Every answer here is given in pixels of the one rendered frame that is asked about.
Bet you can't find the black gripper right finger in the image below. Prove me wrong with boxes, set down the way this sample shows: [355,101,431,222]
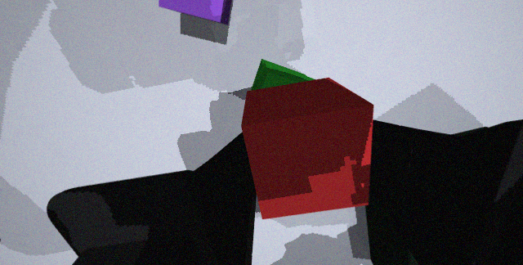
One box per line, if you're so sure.
[369,119,523,265]

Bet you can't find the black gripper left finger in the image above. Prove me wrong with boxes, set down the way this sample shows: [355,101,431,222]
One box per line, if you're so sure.
[47,132,257,265]

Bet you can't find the red block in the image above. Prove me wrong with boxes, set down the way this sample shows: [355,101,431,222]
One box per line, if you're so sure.
[241,78,373,219]

